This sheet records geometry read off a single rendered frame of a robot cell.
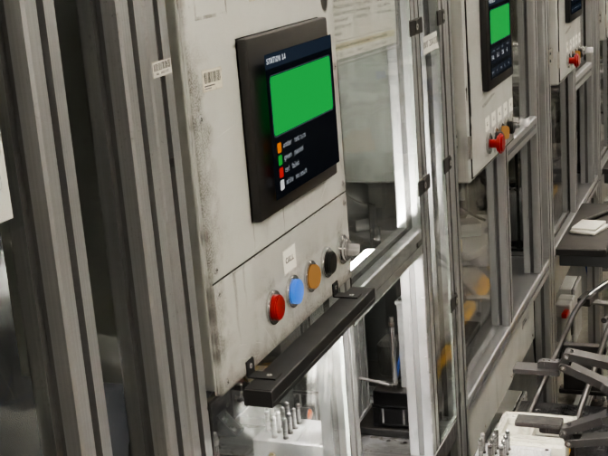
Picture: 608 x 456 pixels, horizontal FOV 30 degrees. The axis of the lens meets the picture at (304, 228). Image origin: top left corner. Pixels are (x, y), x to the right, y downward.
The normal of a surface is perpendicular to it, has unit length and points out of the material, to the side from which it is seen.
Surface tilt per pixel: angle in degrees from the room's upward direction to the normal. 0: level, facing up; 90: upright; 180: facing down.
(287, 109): 90
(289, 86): 90
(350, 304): 0
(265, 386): 0
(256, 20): 90
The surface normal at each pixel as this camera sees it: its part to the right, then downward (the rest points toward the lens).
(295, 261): 0.93, 0.02
